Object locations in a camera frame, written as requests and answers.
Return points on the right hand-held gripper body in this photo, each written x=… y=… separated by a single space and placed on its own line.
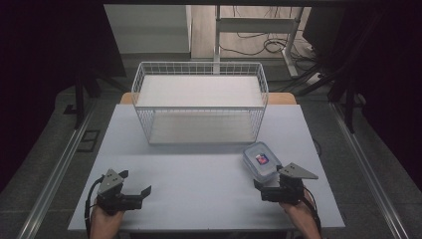
x=291 y=189

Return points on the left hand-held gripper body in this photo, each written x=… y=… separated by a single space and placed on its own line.
x=111 y=186

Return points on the dark curtain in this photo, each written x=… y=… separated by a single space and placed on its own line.
x=388 y=83
x=40 y=66

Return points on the person's right hand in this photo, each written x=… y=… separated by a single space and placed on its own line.
x=300 y=210

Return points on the black metal stand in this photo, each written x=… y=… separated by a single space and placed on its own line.
x=346 y=96
x=79 y=96

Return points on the clear plastic lidded food container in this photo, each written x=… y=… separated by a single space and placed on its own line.
x=260 y=162

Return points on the person's left hand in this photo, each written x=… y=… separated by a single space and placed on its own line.
x=105 y=221

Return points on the metal floor rail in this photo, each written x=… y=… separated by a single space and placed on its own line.
x=361 y=169
x=53 y=179

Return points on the white metal desk frame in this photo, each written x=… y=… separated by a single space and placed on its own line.
x=255 y=25

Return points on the black floor socket frame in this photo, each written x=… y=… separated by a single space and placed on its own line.
x=88 y=140

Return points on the wooden board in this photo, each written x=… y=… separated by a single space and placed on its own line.
x=282 y=98

